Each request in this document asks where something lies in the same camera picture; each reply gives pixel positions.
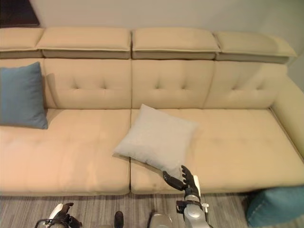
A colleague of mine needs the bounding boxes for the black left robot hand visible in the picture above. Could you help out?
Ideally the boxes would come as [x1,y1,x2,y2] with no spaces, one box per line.
[50,202,83,226]

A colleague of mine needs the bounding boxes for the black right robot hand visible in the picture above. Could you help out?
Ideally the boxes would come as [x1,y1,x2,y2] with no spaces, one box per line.
[163,165,201,194]

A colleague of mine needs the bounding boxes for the light grey square cushion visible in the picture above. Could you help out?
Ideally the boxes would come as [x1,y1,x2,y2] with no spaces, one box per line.
[112,104,199,178]

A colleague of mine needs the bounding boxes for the beige leather sofa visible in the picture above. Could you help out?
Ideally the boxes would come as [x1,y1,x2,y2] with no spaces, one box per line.
[0,27,304,197]

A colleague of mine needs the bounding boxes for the wide beige sofa headrest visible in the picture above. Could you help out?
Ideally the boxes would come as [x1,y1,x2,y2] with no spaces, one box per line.
[131,27,221,60]
[35,27,132,59]

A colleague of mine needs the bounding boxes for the angled beige sofa headrest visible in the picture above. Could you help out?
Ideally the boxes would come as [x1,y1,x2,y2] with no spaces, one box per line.
[214,30,298,64]

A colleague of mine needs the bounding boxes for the narrow beige sofa headrest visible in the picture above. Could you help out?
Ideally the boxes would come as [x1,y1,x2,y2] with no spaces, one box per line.
[0,28,45,52]

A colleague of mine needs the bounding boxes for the dark robot foot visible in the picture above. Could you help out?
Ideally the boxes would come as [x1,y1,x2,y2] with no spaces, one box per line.
[114,211,124,228]

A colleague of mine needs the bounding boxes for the teal stitched cushion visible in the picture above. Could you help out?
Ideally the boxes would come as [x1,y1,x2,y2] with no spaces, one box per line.
[245,187,304,228]

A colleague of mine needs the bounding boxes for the blue square cushion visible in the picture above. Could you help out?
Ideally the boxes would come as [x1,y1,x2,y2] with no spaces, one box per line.
[0,61,49,130]

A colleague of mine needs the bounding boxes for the dark wooden cabinet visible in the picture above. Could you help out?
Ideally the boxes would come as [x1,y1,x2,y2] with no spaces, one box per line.
[0,0,41,29]

